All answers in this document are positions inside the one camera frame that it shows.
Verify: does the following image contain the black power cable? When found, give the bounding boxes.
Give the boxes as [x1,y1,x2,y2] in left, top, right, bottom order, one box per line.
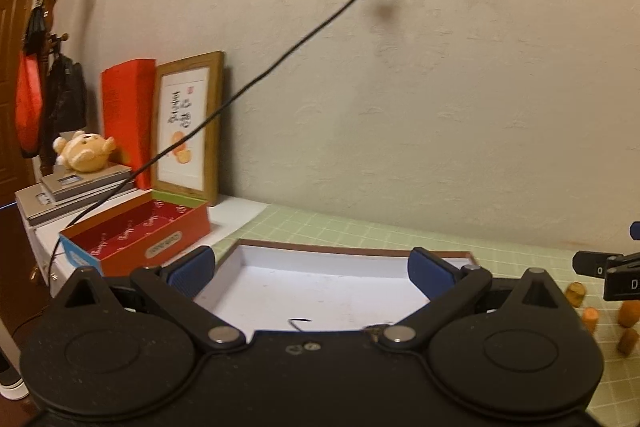
[46,0,403,278]

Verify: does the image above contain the orange carrot chunk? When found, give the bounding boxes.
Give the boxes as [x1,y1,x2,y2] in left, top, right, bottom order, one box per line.
[582,307,600,335]

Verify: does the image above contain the white shallow box brown rim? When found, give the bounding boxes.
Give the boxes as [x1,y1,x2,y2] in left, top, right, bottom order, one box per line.
[194,239,428,338]

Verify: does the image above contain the plush teddy bear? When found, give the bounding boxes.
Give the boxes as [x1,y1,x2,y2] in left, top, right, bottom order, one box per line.
[52,130,116,173]

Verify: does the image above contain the wooden coat rack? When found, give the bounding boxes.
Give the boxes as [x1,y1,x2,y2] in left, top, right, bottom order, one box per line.
[34,0,97,178]

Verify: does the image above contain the wooden framed picture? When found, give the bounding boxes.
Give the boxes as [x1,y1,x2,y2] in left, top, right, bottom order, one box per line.
[151,51,224,205]

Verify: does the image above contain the red open gift box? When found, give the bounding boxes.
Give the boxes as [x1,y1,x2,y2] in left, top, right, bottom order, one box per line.
[60,191,212,277]

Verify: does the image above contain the white cabinet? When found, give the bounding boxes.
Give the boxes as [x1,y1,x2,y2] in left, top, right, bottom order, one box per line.
[19,190,151,301]

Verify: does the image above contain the red hanging bag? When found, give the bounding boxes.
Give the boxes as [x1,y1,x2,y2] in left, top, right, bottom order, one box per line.
[14,5,47,158]

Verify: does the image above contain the black hanging bag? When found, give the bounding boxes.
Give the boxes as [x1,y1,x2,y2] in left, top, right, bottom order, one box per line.
[48,53,87,134]

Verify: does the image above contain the green checked table mat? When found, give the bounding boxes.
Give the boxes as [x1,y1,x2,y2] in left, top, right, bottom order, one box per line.
[211,204,640,427]

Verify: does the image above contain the grey digital scale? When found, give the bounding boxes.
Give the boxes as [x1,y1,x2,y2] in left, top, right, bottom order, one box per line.
[15,164,131,227]

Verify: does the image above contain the brown wooden door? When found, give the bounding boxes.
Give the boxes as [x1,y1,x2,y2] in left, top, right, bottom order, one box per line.
[0,0,48,346]

